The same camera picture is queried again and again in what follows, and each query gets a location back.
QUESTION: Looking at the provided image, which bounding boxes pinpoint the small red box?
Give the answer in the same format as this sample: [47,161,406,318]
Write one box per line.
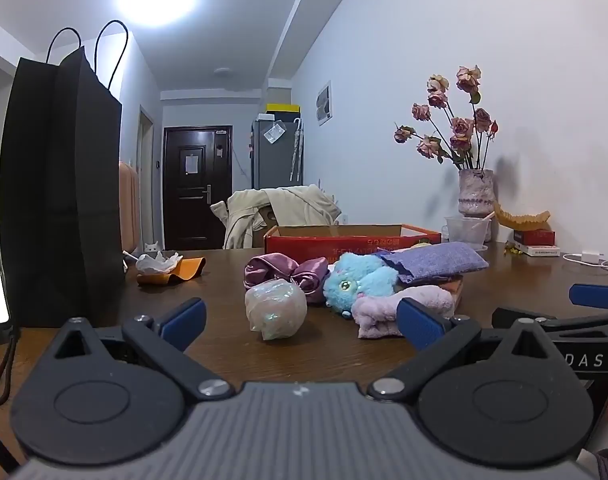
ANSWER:
[513,229,556,247]

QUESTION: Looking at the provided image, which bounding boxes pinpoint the folded umbrella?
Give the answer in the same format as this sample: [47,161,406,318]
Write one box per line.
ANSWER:
[290,117,303,183]

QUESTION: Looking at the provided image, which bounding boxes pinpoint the mottled pink vase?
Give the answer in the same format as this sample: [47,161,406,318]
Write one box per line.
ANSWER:
[458,168,495,217]

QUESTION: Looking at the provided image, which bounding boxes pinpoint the pink hard-shell suitcase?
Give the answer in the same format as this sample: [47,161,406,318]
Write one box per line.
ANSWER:
[118,160,142,253]

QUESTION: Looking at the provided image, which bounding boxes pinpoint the dried pink roses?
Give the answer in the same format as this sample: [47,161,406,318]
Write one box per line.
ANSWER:
[394,65,500,171]

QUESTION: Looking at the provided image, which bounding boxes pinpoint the flat white box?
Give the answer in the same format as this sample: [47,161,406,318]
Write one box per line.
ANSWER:
[514,244,561,257]

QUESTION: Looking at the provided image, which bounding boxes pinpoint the black cord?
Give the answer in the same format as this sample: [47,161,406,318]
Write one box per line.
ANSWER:
[0,327,20,406]

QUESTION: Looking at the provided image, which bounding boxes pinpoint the blue plush toy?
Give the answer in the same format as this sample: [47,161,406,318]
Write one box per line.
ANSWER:
[323,252,399,316]

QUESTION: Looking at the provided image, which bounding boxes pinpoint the lilac fluffy towel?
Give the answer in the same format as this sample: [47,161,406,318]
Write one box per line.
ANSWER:
[351,285,455,339]

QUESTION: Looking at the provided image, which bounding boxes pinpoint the clear plastic cup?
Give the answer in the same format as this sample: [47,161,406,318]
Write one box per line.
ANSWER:
[444,215,491,252]

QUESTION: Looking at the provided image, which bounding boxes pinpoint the white and orange items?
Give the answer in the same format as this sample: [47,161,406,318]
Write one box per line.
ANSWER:
[135,251,183,275]

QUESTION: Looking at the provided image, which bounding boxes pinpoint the iridescent plastic bag ball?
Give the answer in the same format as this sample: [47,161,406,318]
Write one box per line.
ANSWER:
[245,280,308,341]

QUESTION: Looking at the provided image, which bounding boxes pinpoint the framed wall picture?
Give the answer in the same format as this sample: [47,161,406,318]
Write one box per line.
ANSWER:
[316,81,333,127]

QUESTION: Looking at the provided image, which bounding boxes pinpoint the orange pouch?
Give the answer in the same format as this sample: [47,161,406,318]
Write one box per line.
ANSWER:
[136,256,206,287]

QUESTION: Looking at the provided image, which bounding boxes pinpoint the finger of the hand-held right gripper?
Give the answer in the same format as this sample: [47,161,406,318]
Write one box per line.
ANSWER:
[569,283,608,311]
[491,307,608,336]

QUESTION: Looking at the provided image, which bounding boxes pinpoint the black paper shopping bag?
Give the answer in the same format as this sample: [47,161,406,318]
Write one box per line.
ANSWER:
[0,20,129,328]

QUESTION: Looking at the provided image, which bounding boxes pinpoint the purple satin bow scrunchie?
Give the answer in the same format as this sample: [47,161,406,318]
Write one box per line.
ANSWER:
[244,254,331,306]

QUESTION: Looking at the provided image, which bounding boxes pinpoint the grey refrigerator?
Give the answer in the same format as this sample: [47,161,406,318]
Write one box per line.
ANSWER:
[251,117,303,190]

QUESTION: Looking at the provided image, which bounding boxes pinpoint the red cardboard box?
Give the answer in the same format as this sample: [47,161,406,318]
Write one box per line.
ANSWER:
[263,223,442,257]

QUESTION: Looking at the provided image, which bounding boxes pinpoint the dark brown entrance door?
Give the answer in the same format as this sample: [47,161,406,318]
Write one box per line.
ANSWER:
[163,126,233,251]

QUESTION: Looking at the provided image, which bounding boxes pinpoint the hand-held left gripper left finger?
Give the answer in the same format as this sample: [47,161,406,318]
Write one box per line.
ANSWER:
[54,297,235,401]

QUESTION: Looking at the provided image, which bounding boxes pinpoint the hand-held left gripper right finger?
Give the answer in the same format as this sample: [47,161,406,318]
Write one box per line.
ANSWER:
[366,297,575,403]

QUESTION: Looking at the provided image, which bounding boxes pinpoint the beige coat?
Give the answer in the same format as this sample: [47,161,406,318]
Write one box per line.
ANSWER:
[210,185,342,250]

